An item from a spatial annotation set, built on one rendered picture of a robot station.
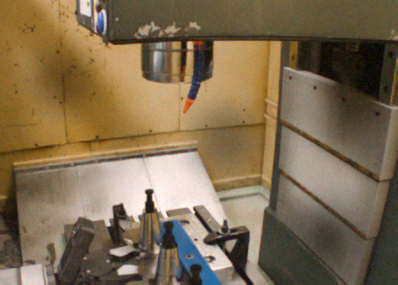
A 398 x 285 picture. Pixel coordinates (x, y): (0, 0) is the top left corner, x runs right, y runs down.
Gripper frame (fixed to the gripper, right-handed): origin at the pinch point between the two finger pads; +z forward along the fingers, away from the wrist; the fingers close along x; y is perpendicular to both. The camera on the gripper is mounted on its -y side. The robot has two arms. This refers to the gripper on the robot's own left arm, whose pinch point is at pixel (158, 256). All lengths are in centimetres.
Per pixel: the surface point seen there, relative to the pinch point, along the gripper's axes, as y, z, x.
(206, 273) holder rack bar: -3.0, 4.7, 11.0
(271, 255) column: 49, 57, -53
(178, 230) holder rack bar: -2.9, 4.6, -2.7
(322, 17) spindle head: -40.9, 27.5, 3.2
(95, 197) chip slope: 44, 2, -110
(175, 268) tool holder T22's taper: -6.4, -0.9, 12.6
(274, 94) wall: 9, 95, -123
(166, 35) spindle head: -38.2, 1.4, 3.0
